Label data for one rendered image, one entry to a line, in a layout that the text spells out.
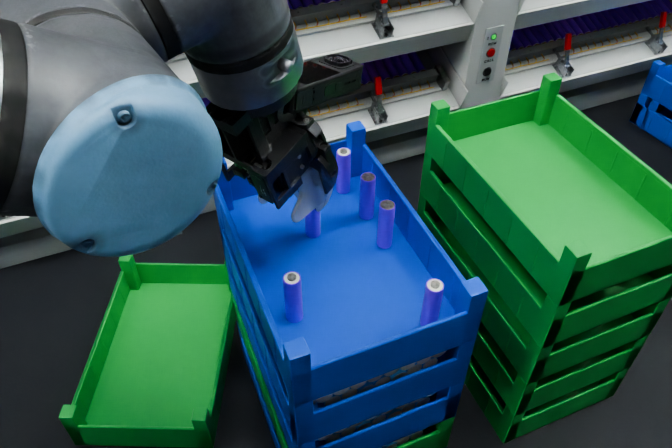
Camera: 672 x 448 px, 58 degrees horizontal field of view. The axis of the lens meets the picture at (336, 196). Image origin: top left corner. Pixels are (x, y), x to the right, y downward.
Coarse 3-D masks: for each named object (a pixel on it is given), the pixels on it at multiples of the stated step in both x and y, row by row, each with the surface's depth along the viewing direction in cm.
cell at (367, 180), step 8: (360, 176) 72; (368, 176) 71; (360, 184) 72; (368, 184) 71; (360, 192) 73; (368, 192) 72; (360, 200) 73; (368, 200) 73; (360, 208) 74; (368, 208) 74; (360, 216) 75; (368, 216) 75
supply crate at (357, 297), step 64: (256, 192) 79; (384, 192) 76; (256, 256) 71; (320, 256) 71; (384, 256) 71; (448, 256) 64; (320, 320) 64; (384, 320) 64; (448, 320) 58; (320, 384) 56
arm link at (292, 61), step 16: (288, 48) 48; (272, 64) 47; (288, 64) 47; (208, 80) 48; (224, 80) 47; (240, 80) 47; (256, 80) 47; (272, 80) 48; (288, 80) 49; (208, 96) 50; (224, 96) 49; (240, 96) 48; (256, 96) 48; (272, 96) 49
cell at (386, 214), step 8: (384, 200) 68; (384, 208) 67; (392, 208) 67; (384, 216) 68; (392, 216) 68; (384, 224) 69; (392, 224) 69; (384, 232) 70; (392, 232) 70; (384, 240) 70; (384, 248) 71
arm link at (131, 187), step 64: (0, 64) 25; (64, 64) 26; (128, 64) 29; (0, 128) 24; (64, 128) 25; (128, 128) 26; (192, 128) 28; (0, 192) 26; (64, 192) 26; (128, 192) 28; (192, 192) 30
